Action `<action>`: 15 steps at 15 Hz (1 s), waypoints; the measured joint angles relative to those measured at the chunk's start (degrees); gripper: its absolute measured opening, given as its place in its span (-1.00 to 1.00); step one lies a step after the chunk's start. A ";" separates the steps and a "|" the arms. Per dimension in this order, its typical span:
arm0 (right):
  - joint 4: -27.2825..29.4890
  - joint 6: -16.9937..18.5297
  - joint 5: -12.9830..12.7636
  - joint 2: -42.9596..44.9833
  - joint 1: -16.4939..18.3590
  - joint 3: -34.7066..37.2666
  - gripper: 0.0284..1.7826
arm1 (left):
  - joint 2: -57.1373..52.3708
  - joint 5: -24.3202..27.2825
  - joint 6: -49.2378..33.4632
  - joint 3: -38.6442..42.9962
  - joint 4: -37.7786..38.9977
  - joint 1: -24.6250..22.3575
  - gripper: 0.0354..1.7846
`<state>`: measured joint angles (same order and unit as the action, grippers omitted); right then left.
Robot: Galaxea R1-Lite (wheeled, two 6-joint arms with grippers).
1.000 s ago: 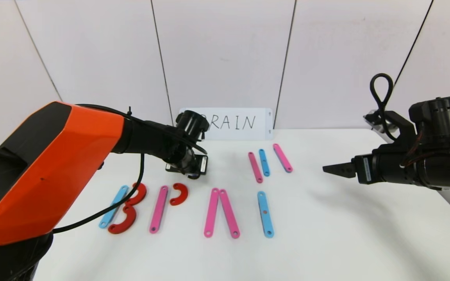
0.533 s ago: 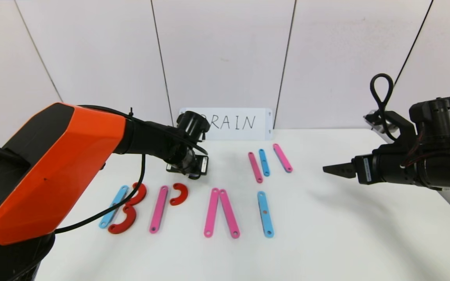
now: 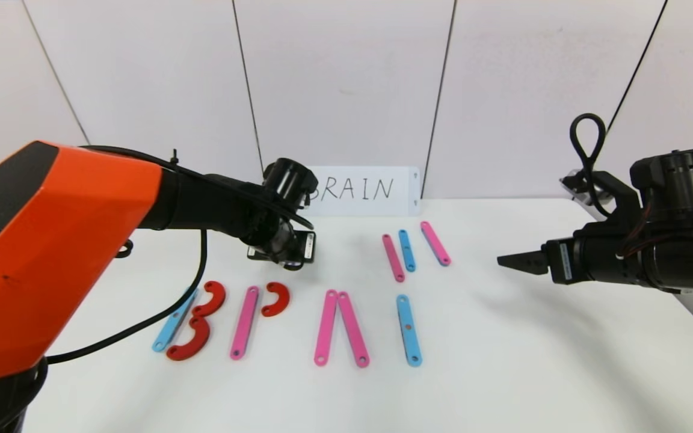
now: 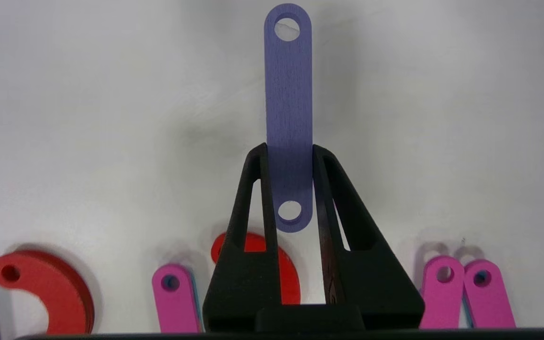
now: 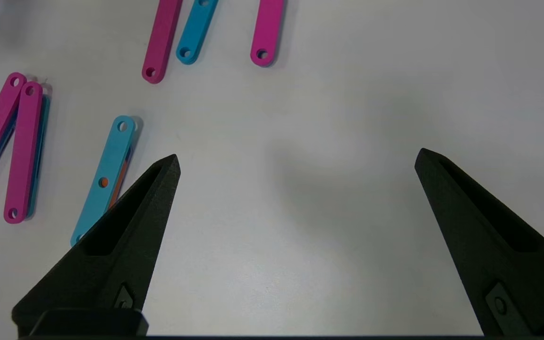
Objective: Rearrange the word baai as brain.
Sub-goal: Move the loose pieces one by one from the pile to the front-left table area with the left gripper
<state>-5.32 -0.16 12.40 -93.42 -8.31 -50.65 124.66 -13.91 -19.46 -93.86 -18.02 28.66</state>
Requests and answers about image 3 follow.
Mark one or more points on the long light blue strip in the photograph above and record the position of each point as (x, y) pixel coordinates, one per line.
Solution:
(169, 328)

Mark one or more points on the orange and black left arm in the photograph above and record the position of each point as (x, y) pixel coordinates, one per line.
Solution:
(52, 240)

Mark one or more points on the pink strip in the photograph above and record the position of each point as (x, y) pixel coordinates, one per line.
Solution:
(435, 243)
(244, 323)
(393, 257)
(353, 328)
(326, 326)

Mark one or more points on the short blue strip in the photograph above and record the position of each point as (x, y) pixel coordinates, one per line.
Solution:
(406, 250)

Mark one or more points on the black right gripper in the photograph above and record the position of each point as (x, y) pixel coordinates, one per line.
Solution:
(562, 262)

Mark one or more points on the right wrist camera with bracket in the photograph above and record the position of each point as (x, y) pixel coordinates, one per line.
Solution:
(617, 192)

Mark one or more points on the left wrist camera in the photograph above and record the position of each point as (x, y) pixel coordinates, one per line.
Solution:
(259, 252)

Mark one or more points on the red curved piece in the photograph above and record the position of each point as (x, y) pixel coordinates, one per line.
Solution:
(285, 297)
(201, 341)
(218, 297)

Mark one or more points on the blue strip with middle hole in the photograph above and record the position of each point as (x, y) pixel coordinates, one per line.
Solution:
(408, 329)

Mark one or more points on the white BRAIN word card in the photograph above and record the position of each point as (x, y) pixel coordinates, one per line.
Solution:
(370, 208)

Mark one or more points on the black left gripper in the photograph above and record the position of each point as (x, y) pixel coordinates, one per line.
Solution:
(305, 247)

